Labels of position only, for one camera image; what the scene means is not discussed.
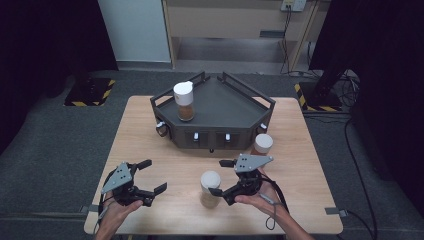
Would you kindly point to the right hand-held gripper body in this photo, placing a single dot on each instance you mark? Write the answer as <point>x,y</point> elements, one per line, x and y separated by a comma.
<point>251,162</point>

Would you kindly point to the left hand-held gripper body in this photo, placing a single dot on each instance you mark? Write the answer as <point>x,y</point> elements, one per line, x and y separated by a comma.
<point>120,176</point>

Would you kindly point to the round-lid tan powder spice jar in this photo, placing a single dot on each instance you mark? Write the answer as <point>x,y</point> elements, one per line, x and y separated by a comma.
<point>210,180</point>

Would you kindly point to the round-lid orange powder spice jar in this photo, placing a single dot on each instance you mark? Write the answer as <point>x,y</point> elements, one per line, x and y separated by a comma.
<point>263,143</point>

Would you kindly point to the dark grey corner spice rack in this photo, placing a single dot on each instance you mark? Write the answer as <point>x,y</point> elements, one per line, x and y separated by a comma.
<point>226,106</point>

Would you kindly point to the white spout-cap brown spice bottle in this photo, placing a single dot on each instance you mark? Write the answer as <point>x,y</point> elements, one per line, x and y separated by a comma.
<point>183,95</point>

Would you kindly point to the person's left hand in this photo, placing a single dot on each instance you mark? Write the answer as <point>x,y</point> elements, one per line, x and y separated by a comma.
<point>115,216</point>

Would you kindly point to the person's right hand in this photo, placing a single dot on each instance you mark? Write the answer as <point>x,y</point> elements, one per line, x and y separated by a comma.
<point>266,203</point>

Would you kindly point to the black rack hook white tip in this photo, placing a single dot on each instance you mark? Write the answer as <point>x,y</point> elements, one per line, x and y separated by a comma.
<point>263,126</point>
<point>228,137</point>
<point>196,136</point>
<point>161,129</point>

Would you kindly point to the grey table clip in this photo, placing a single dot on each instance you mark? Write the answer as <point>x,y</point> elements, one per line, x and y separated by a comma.
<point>333,211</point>
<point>88,209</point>

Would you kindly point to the yellow black striped floor plate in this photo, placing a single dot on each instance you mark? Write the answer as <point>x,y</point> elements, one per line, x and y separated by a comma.
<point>310,101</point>
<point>100,96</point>

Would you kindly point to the black metal stand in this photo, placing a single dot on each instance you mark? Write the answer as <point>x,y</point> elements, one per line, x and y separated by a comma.
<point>328,83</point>

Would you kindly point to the wooden shelf unit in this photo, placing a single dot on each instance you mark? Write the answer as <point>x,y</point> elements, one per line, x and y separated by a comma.
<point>226,20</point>

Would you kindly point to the black curtain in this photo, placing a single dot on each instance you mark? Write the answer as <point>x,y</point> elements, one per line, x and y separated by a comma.
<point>383,66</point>
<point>50,50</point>

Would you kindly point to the white power strip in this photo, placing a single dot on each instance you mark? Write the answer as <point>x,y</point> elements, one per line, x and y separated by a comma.
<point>293,4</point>

